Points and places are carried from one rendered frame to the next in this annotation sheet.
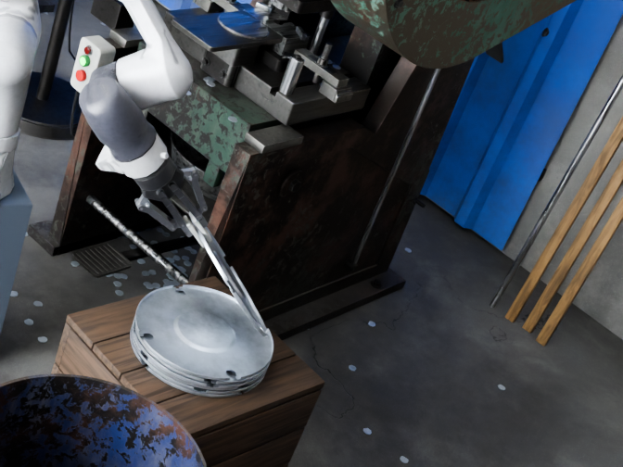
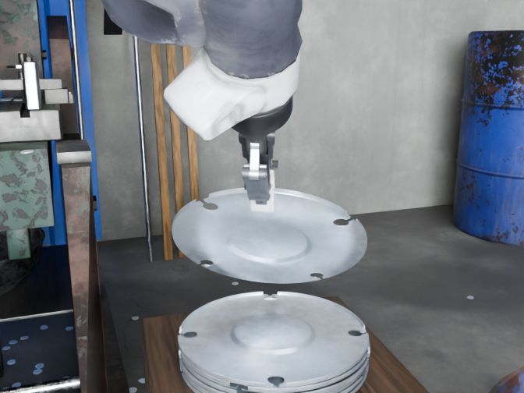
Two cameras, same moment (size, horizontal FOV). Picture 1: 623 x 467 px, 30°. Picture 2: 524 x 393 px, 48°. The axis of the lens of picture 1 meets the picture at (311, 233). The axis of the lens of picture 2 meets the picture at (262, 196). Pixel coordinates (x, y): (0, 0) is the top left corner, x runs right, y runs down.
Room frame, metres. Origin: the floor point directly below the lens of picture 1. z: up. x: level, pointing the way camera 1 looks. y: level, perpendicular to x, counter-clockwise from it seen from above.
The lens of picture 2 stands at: (1.40, 0.76, 0.83)
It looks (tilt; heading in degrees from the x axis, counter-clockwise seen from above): 15 degrees down; 310
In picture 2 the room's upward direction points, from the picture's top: straight up
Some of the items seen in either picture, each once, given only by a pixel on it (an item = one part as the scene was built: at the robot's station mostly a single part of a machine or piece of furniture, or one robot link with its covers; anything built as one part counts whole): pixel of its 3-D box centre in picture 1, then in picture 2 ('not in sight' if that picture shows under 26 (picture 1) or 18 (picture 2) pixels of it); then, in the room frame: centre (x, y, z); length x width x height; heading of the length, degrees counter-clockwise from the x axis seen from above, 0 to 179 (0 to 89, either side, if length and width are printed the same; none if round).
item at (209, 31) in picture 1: (222, 52); not in sight; (2.51, 0.35, 0.72); 0.25 x 0.14 x 0.14; 150
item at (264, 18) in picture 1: (274, 30); not in sight; (2.66, 0.27, 0.76); 0.15 x 0.09 x 0.05; 60
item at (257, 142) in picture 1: (347, 183); (85, 199); (2.65, -0.04, 0.45); 0.92 x 0.12 x 0.90; 150
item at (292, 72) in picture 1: (292, 73); (31, 83); (2.46, 0.18, 0.75); 0.03 x 0.03 x 0.10; 60
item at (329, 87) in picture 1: (324, 65); (29, 78); (2.58, 0.12, 0.76); 0.17 x 0.06 x 0.10; 60
